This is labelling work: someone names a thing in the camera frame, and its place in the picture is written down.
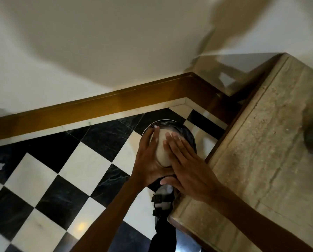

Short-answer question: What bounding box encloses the person's right hand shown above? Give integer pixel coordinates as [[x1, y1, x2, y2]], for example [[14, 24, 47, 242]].
[[160, 132, 227, 205]]

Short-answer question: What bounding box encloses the person's left hand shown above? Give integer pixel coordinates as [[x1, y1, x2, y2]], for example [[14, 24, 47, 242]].
[[131, 126, 175, 186]]

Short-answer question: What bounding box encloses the white round lump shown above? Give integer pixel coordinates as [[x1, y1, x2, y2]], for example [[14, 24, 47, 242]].
[[152, 128, 178, 168]]

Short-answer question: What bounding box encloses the person's right forearm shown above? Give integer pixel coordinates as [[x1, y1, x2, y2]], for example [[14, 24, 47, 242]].
[[208, 185, 313, 252]]

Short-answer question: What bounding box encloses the person's left forearm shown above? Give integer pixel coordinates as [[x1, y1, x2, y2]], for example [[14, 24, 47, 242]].
[[69, 177, 152, 252]]

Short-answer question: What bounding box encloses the waste bin with black liner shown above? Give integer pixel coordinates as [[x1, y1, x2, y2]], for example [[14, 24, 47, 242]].
[[141, 119, 198, 190]]

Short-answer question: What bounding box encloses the black trouser leg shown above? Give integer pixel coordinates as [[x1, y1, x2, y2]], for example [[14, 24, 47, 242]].
[[149, 216, 178, 252]]

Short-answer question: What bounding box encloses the brown wooden baseboard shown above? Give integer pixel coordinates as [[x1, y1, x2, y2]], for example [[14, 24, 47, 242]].
[[0, 72, 242, 142]]

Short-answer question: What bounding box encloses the grey sandal with black straps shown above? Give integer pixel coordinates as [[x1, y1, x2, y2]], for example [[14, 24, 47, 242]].
[[151, 181, 176, 226]]

